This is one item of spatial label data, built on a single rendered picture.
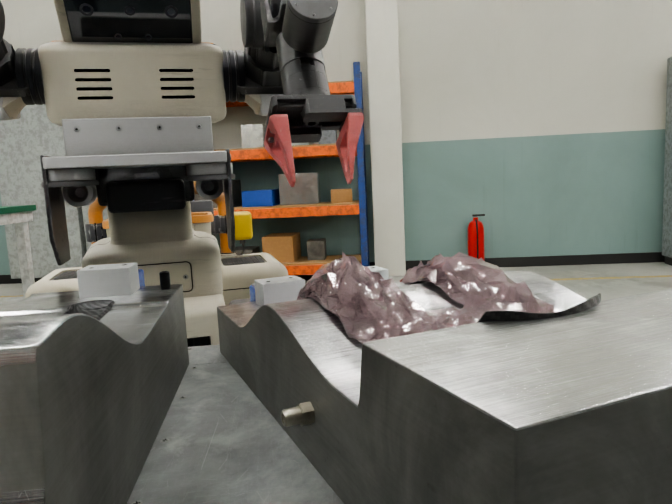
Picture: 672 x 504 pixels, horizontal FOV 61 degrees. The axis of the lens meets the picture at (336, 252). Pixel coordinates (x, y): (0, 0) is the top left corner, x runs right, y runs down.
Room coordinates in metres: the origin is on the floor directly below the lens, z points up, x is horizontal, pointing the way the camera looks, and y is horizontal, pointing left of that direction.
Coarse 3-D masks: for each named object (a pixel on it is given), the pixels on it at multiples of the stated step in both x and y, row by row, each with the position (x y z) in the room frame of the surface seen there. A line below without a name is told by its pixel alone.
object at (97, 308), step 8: (80, 304) 0.52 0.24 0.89; (88, 304) 0.53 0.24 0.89; (96, 304) 0.53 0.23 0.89; (104, 304) 0.53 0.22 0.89; (112, 304) 0.51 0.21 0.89; (72, 312) 0.50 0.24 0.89; (80, 312) 0.51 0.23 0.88; (88, 312) 0.51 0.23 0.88; (96, 312) 0.51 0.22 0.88; (104, 312) 0.49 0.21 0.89
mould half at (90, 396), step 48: (144, 288) 0.58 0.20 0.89; (0, 336) 0.24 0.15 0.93; (48, 336) 0.24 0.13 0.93; (96, 336) 0.31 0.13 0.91; (144, 336) 0.42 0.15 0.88; (0, 384) 0.23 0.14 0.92; (48, 384) 0.24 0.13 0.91; (96, 384) 0.30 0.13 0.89; (144, 384) 0.40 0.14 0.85; (0, 432) 0.22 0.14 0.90; (48, 432) 0.23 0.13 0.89; (96, 432) 0.29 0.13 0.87; (144, 432) 0.39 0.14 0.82; (0, 480) 0.22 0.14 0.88; (48, 480) 0.23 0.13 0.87; (96, 480) 0.28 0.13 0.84
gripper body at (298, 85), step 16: (288, 64) 0.72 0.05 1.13; (320, 64) 0.72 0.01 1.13; (288, 80) 0.71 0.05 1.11; (304, 80) 0.70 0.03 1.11; (320, 80) 0.71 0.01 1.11; (272, 96) 0.67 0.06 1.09; (288, 96) 0.68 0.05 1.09; (304, 96) 0.68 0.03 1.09; (320, 96) 0.69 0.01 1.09; (336, 96) 0.69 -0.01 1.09; (352, 96) 0.70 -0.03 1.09; (272, 112) 0.68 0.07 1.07; (288, 112) 0.70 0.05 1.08; (336, 128) 0.74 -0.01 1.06
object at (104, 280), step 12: (108, 264) 0.58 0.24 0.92; (120, 264) 0.58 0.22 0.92; (132, 264) 0.57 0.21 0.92; (84, 276) 0.55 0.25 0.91; (96, 276) 0.55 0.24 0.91; (108, 276) 0.55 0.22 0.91; (120, 276) 0.55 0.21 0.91; (132, 276) 0.56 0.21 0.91; (84, 288) 0.55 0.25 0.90; (96, 288) 0.55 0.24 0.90; (108, 288) 0.55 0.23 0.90; (120, 288) 0.55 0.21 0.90; (132, 288) 0.56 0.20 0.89
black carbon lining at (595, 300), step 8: (600, 296) 0.35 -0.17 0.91; (584, 304) 0.33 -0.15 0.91; (592, 304) 0.34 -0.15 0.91; (488, 312) 0.32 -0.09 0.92; (496, 312) 0.31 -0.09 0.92; (504, 312) 0.31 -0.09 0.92; (512, 312) 0.31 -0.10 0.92; (520, 312) 0.31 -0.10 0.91; (560, 312) 0.32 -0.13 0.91; (568, 312) 0.32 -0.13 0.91; (576, 312) 0.32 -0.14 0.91; (480, 320) 0.32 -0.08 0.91; (488, 320) 0.32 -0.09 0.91; (496, 320) 0.31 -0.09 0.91; (504, 320) 0.31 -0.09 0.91; (512, 320) 0.31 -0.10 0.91; (520, 320) 0.31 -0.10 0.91
